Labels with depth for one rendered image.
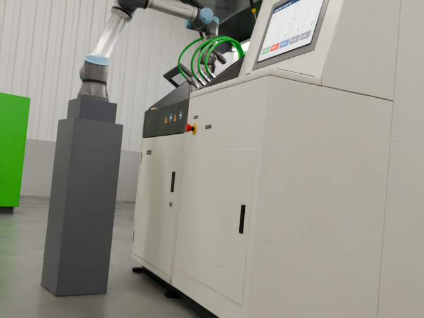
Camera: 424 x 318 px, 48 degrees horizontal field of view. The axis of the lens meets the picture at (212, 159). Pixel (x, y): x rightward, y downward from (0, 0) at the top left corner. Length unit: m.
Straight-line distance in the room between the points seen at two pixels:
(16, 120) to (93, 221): 3.46
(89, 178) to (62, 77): 7.01
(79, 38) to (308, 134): 7.96
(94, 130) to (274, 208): 0.98
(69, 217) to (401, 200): 1.41
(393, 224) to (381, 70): 0.61
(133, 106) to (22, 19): 2.54
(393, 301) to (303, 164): 0.69
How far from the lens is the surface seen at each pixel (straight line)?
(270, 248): 1.65
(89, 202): 2.24
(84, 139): 2.22
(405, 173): 2.03
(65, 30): 9.35
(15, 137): 5.60
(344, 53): 1.86
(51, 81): 9.11
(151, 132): 2.73
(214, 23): 2.75
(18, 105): 5.63
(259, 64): 2.23
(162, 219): 2.43
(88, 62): 2.36
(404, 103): 2.04
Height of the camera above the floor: 0.58
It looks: 2 degrees up
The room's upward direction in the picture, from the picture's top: 5 degrees clockwise
